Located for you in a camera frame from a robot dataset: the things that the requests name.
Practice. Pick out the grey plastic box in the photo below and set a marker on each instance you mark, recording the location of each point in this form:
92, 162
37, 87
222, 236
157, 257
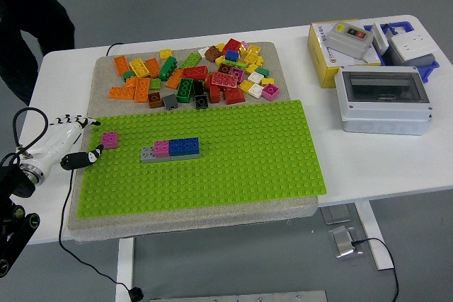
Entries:
423, 60

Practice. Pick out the grey enclosure with clear lid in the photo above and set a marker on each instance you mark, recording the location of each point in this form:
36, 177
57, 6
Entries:
382, 118

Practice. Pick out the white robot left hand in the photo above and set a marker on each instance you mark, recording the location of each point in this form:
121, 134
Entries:
56, 143

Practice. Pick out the metal floor plate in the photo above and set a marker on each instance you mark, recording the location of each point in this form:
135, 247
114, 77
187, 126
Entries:
343, 243
336, 214

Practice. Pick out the long metal floor strip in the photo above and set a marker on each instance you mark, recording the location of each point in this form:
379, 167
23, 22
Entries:
247, 296

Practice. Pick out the yellow and white cardboard box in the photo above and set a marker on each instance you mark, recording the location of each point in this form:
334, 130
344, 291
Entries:
318, 58

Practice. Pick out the person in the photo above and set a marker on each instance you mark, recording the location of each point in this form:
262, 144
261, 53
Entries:
21, 15

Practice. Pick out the grey-brown foam mat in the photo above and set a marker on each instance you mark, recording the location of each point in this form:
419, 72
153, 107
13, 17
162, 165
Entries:
177, 223

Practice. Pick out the blue two-by-two brick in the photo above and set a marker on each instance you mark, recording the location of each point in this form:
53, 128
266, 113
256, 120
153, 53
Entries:
231, 55
176, 147
191, 145

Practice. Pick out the yellow two-by-four brick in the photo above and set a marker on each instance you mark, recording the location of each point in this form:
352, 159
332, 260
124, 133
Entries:
138, 67

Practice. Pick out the black two-by-two brick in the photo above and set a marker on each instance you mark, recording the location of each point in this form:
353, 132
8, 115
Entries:
199, 87
201, 101

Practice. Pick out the green studded baseplate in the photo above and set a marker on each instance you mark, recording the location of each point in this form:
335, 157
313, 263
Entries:
230, 157

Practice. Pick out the pink two-by-two brick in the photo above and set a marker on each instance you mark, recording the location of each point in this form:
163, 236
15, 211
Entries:
162, 148
270, 91
240, 74
110, 140

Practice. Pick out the lime two-by-two brick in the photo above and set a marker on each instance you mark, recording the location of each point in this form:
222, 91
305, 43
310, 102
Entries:
155, 83

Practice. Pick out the blue plastic bin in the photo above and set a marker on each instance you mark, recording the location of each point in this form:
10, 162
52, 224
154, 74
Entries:
430, 70

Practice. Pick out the grey push-button switch box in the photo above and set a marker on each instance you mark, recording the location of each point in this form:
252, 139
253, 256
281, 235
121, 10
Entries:
339, 41

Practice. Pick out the white table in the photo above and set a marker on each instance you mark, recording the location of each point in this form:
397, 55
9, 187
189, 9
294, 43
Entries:
354, 160

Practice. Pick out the lime two-by-four brick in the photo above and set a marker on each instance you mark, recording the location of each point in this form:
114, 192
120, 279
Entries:
191, 61

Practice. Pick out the white table leg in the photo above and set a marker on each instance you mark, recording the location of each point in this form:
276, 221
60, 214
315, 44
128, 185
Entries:
371, 224
125, 266

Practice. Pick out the yellow two-by-two brick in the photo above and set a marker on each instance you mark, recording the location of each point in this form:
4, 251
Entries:
165, 53
246, 86

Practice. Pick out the brown two-by-two brick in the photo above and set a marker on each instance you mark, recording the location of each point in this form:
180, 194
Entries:
224, 68
155, 99

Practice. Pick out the green two-by-two brick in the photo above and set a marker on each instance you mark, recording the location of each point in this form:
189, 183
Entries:
128, 75
262, 71

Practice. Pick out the grey two-by-two brick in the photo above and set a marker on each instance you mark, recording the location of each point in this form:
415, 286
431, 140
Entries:
170, 101

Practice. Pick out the dark green two-by-four brick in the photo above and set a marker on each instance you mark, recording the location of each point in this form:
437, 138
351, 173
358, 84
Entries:
184, 90
167, 68

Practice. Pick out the white plastic part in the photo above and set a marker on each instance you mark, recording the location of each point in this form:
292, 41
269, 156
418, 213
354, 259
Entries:
379, 38

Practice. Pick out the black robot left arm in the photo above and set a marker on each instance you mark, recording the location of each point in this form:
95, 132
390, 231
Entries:
19, 187

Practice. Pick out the small pink brick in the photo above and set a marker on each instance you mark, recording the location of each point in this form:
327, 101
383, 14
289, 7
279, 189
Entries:
244, 45

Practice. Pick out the orange two-by-four brick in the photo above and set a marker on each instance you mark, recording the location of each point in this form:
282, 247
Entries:
121, 64
142, 89
174, 78
153, 67
120, 93

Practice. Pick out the white two-by-two brick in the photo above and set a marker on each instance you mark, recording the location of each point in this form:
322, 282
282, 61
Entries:
255, 76
255, 90

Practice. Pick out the white wall socket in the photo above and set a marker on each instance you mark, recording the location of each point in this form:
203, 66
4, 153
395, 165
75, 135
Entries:
410, 45

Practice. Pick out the dark grey two-by-four brick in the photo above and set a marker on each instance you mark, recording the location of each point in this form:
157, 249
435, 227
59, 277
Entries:
185, 156

